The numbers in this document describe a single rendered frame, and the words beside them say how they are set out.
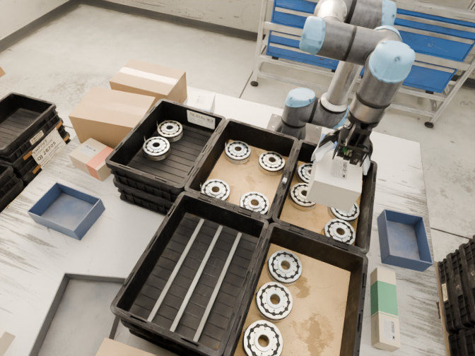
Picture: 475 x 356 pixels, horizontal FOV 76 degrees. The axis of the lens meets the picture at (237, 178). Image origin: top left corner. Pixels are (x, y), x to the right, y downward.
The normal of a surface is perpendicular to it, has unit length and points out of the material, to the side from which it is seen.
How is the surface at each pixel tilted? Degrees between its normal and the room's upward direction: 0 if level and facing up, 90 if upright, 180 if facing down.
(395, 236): 0
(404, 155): 0
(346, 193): 90
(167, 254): 0
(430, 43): 90
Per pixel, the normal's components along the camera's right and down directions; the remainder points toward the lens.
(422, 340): 0.07, -0.63
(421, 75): -0.29, 0.72
